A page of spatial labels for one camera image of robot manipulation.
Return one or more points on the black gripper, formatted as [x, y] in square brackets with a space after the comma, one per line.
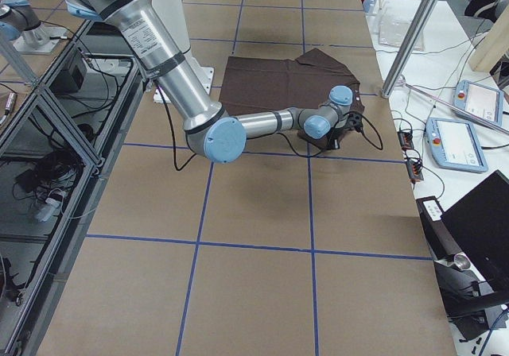
[336, 134]

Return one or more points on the dark brown t-shirt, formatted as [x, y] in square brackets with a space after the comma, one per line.
[309, 94]

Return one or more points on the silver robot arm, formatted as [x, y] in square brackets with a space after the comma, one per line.
[210, 131]

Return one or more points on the orange terminal board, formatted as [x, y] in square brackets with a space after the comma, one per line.
[406, 140]

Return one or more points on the near teach pendant tablet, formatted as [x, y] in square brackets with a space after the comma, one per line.
[454, 145]

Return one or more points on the teach pendant tablet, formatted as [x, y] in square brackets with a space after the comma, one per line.
[482, 101]
[454, 145]

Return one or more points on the black box white label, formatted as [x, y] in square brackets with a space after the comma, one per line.
[430, 212]

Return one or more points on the clear plastic sheet bag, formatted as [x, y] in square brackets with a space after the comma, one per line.
[394, 25]

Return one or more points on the far teach pendant tablet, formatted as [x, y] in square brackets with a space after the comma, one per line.
[482, 101]

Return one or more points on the black laptop monitor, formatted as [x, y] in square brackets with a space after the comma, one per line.
[478, 223]

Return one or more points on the silver metal cup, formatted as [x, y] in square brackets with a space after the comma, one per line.
[461, 262]

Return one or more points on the black electronics box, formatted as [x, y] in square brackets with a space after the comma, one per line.
[71, 76]

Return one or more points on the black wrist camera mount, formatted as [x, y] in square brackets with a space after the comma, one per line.
[354, 122]

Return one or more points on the aluminium frame post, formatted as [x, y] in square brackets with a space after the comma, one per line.
[418, 23]

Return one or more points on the aluminium side rail frame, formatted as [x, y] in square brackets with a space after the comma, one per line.
[57, 151]

